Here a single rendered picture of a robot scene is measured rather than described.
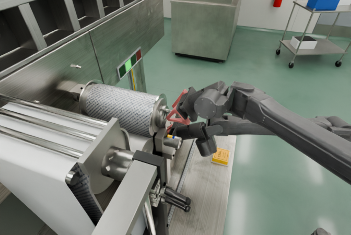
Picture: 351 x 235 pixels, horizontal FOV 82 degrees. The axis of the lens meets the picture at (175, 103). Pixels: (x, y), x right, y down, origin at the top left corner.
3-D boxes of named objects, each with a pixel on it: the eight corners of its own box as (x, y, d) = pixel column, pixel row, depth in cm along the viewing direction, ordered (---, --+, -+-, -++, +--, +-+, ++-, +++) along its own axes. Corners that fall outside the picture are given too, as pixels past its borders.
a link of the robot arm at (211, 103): (248, 114, 56) (255, 85, 52) (240, 136, 47) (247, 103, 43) (207, 103, 61) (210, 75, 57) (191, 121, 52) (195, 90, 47)
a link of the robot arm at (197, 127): (206, 118, 75) (200, 126, 70) (212, 134, 76) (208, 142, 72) (190, 121, 79) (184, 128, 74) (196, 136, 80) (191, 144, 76)
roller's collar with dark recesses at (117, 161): (129, 189, 43) (124, 173, 39) (104, 181, 44) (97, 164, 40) (142, 164, 47) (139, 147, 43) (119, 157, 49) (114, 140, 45)
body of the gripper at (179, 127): (184, 130, 86) (199, 127, 82) (176, 149, 78) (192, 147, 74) (176, 119, 83) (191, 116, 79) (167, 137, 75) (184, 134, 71)
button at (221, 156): (226, 165, 93) (227, 162, 91) (211, 161, 95) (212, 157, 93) (229, 153, 98) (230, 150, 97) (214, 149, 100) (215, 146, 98)
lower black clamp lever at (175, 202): (187, 214, 37) (190, 212, 36) (163, 202, 38) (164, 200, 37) (189, 207, 38) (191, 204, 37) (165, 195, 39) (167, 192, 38)
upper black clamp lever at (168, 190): (188, 208, 35) (190, 205, 35) (162, 195, 36) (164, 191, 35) (190, 200, 36) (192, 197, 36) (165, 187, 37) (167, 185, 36)
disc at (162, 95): (150, 145, 66) (149, 108, 58) (149, 145, 66) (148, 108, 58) (166, 119, 78) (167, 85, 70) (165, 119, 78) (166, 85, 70)
